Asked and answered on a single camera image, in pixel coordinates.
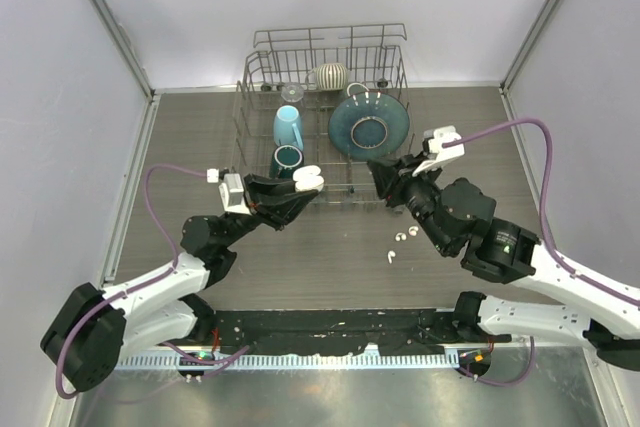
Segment striped beige ceramic jar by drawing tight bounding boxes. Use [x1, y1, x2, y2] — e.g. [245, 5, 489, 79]
[305, 62, 349, 92]

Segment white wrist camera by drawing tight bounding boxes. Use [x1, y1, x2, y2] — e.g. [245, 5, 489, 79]
[206, 168, 251, 215]
[412, 125, 465, 177]

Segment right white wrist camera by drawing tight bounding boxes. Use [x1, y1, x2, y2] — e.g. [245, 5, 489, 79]
[412, 125, 465, 177]

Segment white slotted cable duct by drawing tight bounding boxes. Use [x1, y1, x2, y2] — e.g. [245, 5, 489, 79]
[116, 345, 459, 371]

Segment grey wire dish rack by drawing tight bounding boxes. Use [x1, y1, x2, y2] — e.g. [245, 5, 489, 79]
[230, 23, 414, 205]

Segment white rimmed cup behind plate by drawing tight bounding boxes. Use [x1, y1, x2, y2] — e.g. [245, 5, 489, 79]
[345, 82, 369, 97]

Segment white earbud charging case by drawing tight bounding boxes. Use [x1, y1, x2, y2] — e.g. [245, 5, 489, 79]
[292, 165, 325, 192]

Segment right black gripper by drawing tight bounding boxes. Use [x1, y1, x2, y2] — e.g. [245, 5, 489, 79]
[368, 150, 453, 254]

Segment light blue mug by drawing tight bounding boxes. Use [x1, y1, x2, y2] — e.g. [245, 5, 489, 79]
[273, 105, 304, 150]

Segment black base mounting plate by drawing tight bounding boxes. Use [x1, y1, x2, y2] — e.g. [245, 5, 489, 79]
[186, 308, 511, 357]

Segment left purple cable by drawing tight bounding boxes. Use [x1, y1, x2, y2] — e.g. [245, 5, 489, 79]
[53, 164, 251, 401]

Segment small clear glass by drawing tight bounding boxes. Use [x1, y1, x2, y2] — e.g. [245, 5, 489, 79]
[280, 83, 305, 104]

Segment dark green mug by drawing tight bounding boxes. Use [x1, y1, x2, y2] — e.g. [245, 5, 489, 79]
[269, 145, 304, 179]

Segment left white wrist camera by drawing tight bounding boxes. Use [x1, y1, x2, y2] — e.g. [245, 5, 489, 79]
[206, 168, 251, 215]

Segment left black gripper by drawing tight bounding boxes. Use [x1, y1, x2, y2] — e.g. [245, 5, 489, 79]
[220, 174, 317, 250]

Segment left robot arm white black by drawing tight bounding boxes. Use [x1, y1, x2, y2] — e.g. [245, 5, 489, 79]
[40, 165, 325, 400]

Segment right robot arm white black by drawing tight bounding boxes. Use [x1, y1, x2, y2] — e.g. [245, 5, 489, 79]
[367, 155, 639, 371]

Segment large blue ceramic plate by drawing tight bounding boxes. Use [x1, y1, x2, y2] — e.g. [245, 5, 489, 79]
[328, 91, 410, 161]

